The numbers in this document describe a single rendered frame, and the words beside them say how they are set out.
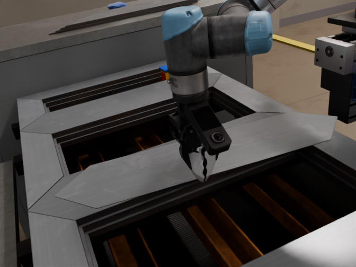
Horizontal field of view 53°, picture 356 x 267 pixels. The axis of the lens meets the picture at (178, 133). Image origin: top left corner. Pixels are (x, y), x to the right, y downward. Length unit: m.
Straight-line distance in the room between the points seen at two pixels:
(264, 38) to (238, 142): 0.35
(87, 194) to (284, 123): 0.54
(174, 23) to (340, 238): 0.46
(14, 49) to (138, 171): 0.86
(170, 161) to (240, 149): 0.17
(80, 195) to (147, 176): 0.16
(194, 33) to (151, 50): 1.02
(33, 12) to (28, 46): 2.94
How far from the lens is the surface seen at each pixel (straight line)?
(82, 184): 0.88
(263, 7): 0.77
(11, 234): 1.01
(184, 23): 0.64
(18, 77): 1.58
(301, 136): 0.95
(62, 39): 1.55
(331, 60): 1.25
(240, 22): 0.65
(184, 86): 0.67
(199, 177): 0.78
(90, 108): 1.28
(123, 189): 0.82
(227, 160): 0.86
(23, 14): 4.48
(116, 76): 1.54
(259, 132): 0.97
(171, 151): 0.92
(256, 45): 0.65
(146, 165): 0.88
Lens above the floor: 1.34
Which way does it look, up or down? 28 degrees down
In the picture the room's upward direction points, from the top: 9 degrees counter-clockwise
